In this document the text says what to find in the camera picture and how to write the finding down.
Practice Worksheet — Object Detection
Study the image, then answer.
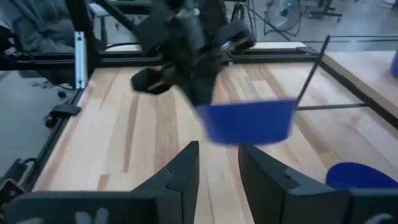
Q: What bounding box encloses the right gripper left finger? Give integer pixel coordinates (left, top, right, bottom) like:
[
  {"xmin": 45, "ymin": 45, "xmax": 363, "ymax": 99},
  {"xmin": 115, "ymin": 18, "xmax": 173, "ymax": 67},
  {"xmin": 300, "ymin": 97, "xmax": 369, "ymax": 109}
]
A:
[{"xmin": 4, "ymin": 141, "xmax": 200, "ymax": 224}]

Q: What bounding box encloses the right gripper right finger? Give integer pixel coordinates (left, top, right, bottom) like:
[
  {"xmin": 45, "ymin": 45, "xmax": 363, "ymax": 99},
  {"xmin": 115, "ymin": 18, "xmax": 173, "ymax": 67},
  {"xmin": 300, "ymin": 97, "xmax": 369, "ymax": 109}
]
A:
[{"xmin": 238, "ymin": 141, "xmax": 398, "ymax": 224}]

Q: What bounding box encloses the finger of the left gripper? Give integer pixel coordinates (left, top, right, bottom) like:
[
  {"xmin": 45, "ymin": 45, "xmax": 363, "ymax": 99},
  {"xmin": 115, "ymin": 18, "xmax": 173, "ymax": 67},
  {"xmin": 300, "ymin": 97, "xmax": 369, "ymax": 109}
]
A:
[
  {"xmin": 195, "ymin": 62, "xmax": 218, "ymax": 106},
  {"xmin": 174, "ymin": 62, "xmax": 203, "ymax": 106}
]

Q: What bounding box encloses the grey floor fan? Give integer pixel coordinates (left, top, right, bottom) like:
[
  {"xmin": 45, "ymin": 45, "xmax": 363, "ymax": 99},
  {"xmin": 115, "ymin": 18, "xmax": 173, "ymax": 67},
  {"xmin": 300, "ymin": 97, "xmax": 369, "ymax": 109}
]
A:
[{"xmin": 263, "ymin": 0, "xmax": 303, "ymax": 35}]

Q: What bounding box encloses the black table clamp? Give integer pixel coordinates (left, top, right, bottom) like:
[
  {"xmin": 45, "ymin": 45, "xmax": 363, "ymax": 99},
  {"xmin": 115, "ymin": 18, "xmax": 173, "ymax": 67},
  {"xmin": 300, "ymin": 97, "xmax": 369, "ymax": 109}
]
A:
[{"xmin": 44, "ymin": 103, "xmax": 82, "ymax": 129}]

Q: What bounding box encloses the black wheeled stand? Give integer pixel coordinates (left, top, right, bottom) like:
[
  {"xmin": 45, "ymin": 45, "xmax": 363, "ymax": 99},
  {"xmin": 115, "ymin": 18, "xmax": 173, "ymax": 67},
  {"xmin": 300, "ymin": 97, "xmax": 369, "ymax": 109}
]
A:
[{"xmin": 307, "ymin": 0, "xmax": 343, "ymax": 22}]

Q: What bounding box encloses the person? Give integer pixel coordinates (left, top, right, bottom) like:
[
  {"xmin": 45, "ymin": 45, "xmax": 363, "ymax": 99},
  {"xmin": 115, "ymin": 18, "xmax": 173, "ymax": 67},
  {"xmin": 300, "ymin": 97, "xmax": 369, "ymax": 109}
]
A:
[{"xmin": 0, "ymin": 0, "xmax": 77, "ymax": 54}]

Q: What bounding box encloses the wooden shelf board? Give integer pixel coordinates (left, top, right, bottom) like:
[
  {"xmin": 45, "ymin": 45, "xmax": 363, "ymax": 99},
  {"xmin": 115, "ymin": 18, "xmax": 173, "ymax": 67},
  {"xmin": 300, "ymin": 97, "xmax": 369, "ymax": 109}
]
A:
[{"xmin": 321, "ymin": 49, "xmax": 398, "ymax": 121}]

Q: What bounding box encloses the black table frame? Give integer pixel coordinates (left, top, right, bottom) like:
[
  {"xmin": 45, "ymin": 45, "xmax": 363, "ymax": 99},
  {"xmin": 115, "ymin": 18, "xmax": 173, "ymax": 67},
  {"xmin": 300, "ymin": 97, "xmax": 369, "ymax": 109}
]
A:
[{"xmin": 0, "ymin": 46, "xmax": 321, "ymax": 194}]

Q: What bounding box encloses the black metal shelf frame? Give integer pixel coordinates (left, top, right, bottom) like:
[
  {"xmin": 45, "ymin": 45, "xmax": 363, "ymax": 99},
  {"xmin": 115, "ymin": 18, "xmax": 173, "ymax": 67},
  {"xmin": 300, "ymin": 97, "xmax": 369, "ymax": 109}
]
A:
[{"xmin": 295, "ymin": 34, "xmax": 398, "ymax": 131}]

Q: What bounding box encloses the silver aluminium bracket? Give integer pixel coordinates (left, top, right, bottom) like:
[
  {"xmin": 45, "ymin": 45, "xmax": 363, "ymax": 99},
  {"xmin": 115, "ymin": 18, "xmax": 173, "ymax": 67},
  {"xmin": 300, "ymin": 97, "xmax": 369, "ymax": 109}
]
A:
[{"xmin": 73, "ymin": 30, "xmax": 86, "ymax": 90}]

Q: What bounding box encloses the black rig upright post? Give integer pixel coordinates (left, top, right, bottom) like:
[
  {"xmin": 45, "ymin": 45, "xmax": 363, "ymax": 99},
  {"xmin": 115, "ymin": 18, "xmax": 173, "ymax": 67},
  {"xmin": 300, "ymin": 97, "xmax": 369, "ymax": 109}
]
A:
[{"xmin": 63, "ymin": 0, "xmax": 101, "ymax": 77}]

